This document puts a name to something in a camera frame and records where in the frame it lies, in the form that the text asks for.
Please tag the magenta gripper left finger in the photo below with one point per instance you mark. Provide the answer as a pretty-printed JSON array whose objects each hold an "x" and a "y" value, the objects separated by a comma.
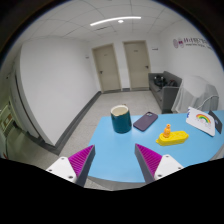
[{"x": 74, "y": 168}]

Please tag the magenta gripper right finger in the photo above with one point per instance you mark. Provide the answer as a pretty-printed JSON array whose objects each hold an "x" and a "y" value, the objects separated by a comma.
[{"x": 155, "y": 166}]

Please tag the yellow power strip block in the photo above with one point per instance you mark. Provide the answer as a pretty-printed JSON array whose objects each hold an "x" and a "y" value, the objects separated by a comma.
[{"x": 176, "y": 137}]

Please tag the purple smartphone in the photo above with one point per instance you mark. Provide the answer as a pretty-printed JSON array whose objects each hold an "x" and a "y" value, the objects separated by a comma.
[{"x": 145, "y": 121}]

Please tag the dark green ceramic mug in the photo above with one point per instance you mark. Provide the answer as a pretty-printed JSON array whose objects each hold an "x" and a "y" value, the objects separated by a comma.
[{"x": 121, "y": 120}]

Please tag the white rainbow card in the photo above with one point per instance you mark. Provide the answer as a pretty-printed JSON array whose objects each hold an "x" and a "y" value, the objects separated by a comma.
[{"x": 201, "y": 121}]

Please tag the dark notebook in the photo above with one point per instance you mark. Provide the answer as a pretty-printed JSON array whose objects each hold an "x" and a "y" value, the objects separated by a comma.
[{"x": 218, "y": 123}]

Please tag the grey sofa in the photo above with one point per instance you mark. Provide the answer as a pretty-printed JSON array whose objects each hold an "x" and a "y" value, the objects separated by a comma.
[{"x": 166, "y": 96}]

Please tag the white covered furniture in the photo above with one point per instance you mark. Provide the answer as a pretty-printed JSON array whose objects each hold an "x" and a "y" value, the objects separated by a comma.
[{"x": 195, "y": 92}]

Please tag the black bag on sofa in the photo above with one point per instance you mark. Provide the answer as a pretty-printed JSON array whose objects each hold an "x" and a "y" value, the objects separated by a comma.
[{"x": 161, "y": 82}]

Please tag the left beige door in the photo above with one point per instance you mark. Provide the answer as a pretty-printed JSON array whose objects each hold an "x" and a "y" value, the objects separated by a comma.
[{"x": 106, "y": 67}]

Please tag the beige door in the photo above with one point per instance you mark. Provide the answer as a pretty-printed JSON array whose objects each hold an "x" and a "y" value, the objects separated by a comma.
[
  {"x": 138, "y": 64},
  {"x": 106, "y": 67}
]

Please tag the right beige door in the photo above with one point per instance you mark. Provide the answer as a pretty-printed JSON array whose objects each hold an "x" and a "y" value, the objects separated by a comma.
[{"x": 138, "y": 64}]

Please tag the ceiling strip light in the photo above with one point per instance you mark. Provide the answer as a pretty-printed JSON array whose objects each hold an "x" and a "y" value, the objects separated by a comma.
[{"x": 115, "y": 19}]

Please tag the wall logo sign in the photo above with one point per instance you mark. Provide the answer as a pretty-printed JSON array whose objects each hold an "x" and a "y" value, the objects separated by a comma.
[{"x": 191, "y": 42}]

